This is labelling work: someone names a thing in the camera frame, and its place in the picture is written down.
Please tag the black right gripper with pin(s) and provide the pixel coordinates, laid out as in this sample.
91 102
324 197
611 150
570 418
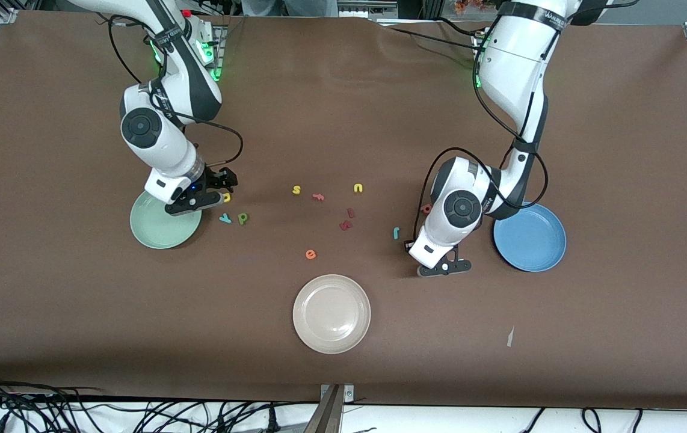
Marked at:
213 181

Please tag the green foam letter p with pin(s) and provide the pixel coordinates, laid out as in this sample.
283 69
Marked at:
242 218

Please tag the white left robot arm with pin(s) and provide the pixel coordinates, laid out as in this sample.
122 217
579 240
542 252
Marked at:
512 60

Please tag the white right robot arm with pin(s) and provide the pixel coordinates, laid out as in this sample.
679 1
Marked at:
145 129

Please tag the dark red letter k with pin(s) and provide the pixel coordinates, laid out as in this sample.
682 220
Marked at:
345 226

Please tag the light green plate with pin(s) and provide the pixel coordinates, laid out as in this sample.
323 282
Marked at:
163 231

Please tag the beige plate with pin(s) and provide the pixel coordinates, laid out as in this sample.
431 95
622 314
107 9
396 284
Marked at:
331 314

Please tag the blue plate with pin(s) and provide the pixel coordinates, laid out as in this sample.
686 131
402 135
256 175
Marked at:
533 240

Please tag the white tape scrap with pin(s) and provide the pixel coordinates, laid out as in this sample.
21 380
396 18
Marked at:
510 338

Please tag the person in jeans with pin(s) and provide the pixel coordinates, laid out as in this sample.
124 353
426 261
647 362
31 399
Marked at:
289 6

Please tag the orange flower decoration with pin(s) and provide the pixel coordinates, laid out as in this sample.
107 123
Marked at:
476 5

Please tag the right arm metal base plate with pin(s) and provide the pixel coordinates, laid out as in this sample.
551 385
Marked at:
218 36

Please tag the metal camera stand post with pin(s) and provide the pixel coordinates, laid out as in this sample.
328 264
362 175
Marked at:
328 415

